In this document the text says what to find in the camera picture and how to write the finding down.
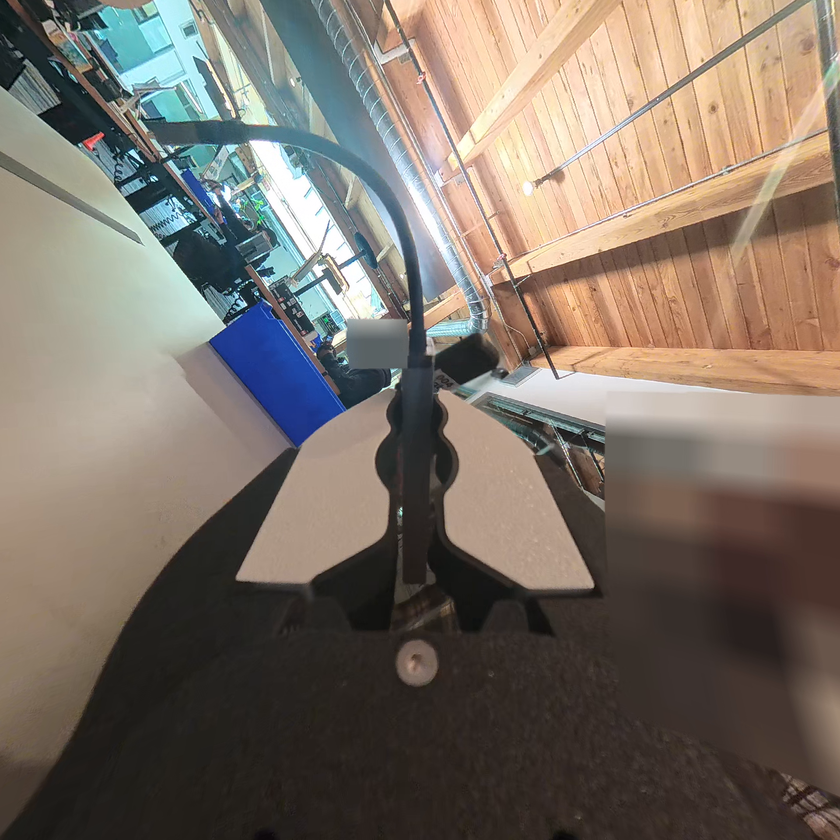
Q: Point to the spiral metal air duct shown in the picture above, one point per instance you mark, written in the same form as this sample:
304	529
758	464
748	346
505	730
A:
394	131

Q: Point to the blue plastic bin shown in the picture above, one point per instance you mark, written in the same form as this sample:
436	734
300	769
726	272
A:
275	367

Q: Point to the metal vent grille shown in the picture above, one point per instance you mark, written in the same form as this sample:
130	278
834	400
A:
522	375

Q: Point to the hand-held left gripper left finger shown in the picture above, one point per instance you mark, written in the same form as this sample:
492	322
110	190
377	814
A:
315	499

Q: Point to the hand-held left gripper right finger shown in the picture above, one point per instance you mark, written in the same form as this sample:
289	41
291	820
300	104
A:
512	505

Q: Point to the plaid shirt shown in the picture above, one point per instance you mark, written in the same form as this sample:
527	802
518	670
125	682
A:
814	807

